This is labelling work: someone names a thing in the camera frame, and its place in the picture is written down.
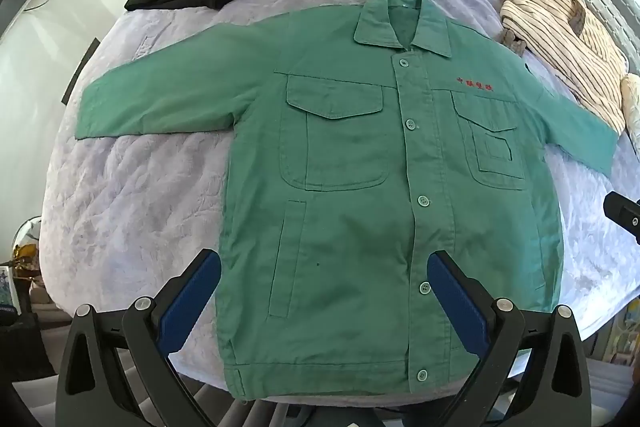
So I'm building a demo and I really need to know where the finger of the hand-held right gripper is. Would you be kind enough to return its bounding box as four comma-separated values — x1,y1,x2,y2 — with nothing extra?
602,191,640,254

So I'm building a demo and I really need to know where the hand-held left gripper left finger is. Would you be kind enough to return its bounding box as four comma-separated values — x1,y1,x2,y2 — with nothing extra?
55,248,223,427

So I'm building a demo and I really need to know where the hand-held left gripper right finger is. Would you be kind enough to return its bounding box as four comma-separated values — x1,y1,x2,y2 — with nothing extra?
425,250,596,427

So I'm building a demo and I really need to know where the green work jacket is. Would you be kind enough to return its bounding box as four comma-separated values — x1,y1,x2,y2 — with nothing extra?
74,0,620,400

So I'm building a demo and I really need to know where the cream cushion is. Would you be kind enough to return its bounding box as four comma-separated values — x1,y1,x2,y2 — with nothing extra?
620,74,640,135

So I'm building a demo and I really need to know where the patterned colourful box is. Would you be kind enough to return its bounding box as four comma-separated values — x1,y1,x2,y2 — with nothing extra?
594,306,637,364

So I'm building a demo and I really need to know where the lavender fleece blanket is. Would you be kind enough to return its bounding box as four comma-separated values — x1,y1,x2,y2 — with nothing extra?
39,0,640,408

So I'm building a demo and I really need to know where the gold figurine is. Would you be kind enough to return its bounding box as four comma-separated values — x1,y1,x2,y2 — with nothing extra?
11,243,42,282

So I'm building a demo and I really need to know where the cream striped shirt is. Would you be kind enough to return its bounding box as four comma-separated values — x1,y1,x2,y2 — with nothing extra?
500,0,629,134

